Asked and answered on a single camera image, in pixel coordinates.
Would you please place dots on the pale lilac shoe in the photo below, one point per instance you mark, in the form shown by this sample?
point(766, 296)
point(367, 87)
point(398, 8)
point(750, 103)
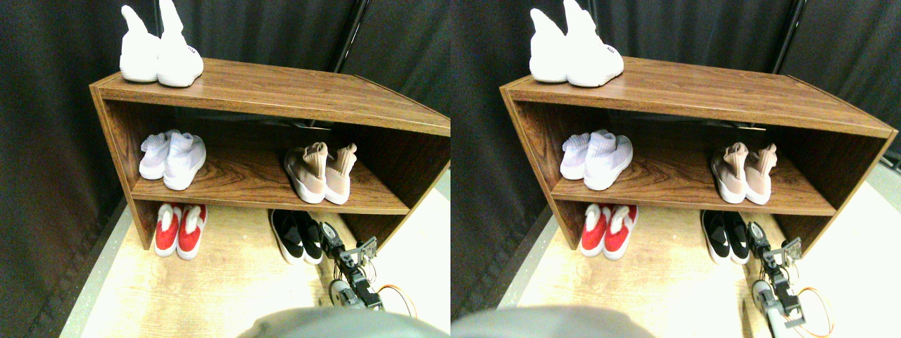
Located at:
point(152, 160)
point(608, 163)
point(573, 162)
point(184, 163)

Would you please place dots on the beige shoe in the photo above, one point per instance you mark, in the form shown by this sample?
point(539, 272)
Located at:
point(760, 179)
point(731, 176)
point(306, 176)
point(340, 179)

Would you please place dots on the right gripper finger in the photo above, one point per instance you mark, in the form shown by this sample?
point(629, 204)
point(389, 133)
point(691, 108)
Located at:
point(331, 238)
point(759, 238)

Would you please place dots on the red shoe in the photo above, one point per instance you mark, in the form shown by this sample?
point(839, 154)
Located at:
point(619, 238)
point(167, 236)
point(595, 236)
point(191, 238)

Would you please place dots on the white shoe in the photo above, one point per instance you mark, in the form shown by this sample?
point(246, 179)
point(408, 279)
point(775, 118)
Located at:
point(139, 60)
point(595, 63)
point(549, 60)
point(179, 63)

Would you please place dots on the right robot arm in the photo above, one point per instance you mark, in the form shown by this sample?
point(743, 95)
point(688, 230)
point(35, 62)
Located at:
point(771, 303)
point(352, 292)

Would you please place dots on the curtain stand pole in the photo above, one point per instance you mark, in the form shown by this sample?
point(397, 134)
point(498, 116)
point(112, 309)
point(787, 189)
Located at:
point(790, 32)
point(350, 32)

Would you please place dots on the brown shoe rack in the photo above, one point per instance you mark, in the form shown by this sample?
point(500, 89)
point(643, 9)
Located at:
point(281, 88)
point(697, 88)

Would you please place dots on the black shoe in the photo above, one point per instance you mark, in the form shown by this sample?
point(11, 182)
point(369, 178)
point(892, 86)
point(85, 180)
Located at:
point(287, 236)
point(739, 238)
point(312, 238)
point(715, 236)

